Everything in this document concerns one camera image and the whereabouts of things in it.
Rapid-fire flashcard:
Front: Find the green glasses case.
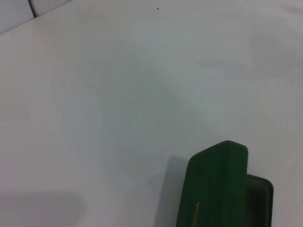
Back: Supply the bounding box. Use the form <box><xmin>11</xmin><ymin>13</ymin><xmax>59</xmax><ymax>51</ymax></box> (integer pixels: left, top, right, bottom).
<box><xmin>176</xmin><ymin>140</ymin><xmax>274</xmax><ymax>227</ymax></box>

